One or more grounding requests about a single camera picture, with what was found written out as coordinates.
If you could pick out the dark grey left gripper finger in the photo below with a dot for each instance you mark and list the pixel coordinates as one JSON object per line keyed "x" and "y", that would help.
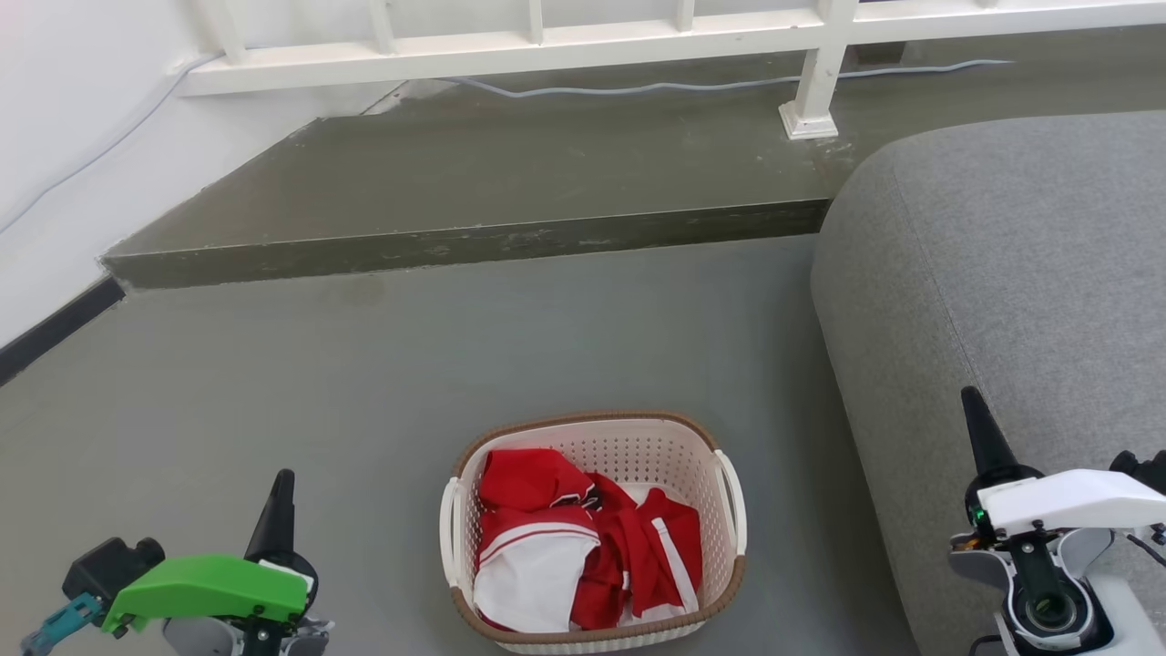
{"x": 278, "y": 519}

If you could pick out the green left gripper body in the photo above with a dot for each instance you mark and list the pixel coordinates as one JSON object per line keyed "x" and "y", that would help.
{"x": 209, "y": 588}

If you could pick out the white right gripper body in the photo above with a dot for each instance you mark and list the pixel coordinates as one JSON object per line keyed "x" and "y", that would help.
{"x": 1075, "y": 501}

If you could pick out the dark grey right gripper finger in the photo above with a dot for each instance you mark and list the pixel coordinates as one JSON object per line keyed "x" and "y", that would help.
{"x": 986, "y": 437}

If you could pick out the white laundry basket brown rim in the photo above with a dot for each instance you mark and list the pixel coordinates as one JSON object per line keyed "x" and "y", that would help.
{"x": 629, "y": 451}

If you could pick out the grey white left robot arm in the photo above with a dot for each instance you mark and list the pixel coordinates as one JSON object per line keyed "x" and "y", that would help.
{"x": 200, "y": 638}

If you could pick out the teal connector piece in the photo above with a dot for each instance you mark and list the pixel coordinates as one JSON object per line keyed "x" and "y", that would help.
{"x": 59, "y": 624}

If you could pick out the grey fabric sofa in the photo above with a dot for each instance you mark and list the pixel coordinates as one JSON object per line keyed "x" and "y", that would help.
{"x": 993, "y": 273}

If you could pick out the red and white shirt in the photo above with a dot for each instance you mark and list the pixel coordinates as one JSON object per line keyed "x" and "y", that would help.
{"x": 533, "y": 569}

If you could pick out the black baseboard strip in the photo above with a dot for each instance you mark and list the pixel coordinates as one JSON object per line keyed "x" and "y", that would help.
{"x": 55, "y": 328}

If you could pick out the red garment with white stripe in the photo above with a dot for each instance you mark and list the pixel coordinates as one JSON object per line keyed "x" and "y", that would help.
{"x": 651, "y": 556}

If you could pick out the white wooden railing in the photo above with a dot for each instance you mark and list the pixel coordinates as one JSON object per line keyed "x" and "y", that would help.
{"x": 547, "y": 50}

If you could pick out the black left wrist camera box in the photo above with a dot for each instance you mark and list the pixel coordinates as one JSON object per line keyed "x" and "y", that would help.
{"x": 109, "y": 565}

